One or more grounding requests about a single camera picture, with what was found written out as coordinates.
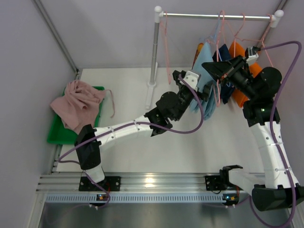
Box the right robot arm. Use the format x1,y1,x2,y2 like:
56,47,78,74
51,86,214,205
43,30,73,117
202,56,304,211

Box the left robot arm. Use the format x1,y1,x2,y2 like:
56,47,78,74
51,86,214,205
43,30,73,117
75,71,211,185

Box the navy blue trousers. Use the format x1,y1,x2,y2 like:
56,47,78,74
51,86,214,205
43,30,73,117
218,44,235,104

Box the slotted grey cable duct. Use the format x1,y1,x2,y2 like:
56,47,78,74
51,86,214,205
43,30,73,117
45,193,230,203

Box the white metal clothes rack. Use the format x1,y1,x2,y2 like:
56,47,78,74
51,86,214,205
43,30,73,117
145,0,287,109

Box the green plastic bin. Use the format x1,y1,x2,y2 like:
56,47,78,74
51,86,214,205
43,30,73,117
47,85,105,145

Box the orange patterned trousers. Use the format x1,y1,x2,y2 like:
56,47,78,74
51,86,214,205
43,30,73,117
193,43,204,64

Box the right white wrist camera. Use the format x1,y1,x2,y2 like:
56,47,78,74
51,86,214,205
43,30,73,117
245,46,261,66

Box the pink hanger of orange trousers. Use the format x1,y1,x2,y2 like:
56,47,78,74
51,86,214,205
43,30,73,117
226,13,246,57

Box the bright orange trousers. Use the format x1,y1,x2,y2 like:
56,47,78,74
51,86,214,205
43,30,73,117
229,42,262,108

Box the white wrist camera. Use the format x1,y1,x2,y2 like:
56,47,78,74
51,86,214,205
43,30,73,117
181,70,200,92
245,46,261,66

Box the pink trousers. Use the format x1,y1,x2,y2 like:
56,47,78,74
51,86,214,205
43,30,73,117
50,80,114,134

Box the aluminium mounting rail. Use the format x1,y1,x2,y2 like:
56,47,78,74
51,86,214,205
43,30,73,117
35,172,295,193

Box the pink hanger of blue trousers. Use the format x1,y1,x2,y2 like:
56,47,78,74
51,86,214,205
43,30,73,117
203,10,225,107

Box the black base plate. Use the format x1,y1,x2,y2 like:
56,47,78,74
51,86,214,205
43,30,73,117
204,175,243,192
78,176,121,192

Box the pink wire hanger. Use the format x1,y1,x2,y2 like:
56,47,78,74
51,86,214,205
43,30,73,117
239,14,274,67
161,16,171,85

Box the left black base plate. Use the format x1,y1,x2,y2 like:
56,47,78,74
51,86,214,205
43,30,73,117
78,176,121,192

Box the empty pink wire hanger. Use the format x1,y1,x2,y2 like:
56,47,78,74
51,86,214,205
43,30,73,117
239,14,274,67

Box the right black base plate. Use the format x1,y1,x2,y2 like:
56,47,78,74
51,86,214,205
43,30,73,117
204,175,243,192

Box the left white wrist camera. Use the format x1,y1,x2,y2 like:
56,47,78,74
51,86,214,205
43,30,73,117
181,70,200,92

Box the light blue trousers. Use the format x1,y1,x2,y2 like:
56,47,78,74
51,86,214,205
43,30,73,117
192,43,216,120

